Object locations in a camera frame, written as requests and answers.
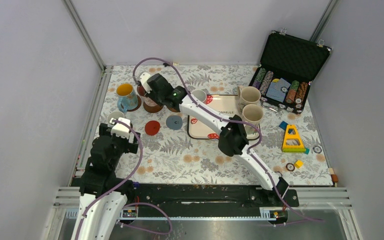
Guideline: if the brown wooden coaster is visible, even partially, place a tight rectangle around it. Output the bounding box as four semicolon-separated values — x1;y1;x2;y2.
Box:
143;96;163;113
127;95;142;112

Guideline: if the grey blue coaster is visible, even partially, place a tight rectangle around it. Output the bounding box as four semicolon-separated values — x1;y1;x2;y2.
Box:
165;115;183;130

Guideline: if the yellow inside blue mug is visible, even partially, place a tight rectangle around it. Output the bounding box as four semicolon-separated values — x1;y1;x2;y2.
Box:
116;83;137;113

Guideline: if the blue floral mug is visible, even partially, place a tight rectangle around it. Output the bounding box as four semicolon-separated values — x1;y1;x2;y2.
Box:
106;111;125;125

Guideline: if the red apple coaster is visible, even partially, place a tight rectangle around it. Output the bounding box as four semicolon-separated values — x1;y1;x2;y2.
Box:
144;120;161;136

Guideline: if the cream mug front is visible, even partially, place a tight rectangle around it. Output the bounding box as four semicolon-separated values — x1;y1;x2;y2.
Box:
242;104;264;135

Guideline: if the cream mug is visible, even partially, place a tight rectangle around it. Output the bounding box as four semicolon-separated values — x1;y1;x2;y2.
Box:
242;104;264;135
237;86;261;110

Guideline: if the pink large mug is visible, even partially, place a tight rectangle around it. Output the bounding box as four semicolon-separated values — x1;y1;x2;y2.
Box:
137;85;149;98

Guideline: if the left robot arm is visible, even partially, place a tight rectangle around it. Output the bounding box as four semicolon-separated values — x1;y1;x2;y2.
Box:
71;123;141;240

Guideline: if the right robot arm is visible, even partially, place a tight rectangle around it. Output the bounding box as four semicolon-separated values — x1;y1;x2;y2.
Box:
139;72;289;206

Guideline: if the floral tablecloth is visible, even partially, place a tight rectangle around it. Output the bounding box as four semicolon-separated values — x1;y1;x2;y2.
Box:
99;65;333;186

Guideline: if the pink small mug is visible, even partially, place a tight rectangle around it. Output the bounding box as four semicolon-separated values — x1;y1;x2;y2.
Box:
191;89;207;104

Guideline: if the white strawberry tray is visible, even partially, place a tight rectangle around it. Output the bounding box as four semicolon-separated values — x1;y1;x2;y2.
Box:
187;94;242;140

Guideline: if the cream mug rear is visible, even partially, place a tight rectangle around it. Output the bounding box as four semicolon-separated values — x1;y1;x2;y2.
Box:
237;86;261;110

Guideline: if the blue card deck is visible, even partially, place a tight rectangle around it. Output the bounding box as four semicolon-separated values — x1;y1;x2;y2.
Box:
265;78;291;102

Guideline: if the blue small block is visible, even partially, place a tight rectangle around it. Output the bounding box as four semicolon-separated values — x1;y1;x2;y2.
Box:
279;121;288;131

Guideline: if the black poker chip case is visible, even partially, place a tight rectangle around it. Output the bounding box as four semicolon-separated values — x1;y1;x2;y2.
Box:
249;30;332;115

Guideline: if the yellow triangle toy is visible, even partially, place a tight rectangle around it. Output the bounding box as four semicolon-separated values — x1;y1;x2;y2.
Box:
281;124;307;153

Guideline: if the small yellow cube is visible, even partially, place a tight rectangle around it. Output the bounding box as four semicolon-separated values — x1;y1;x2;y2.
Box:
294;160;304;169

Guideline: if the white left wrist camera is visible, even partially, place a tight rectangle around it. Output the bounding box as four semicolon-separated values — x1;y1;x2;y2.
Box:
109;117;132;139

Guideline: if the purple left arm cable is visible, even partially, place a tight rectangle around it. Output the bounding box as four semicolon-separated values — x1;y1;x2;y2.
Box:
74;119;174;240

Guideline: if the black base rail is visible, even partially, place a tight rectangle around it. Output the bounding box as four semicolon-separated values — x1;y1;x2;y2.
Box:
122;182;299;218

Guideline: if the small ring chip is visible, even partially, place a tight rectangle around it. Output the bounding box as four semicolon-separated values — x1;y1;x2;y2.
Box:
285;163;296;172

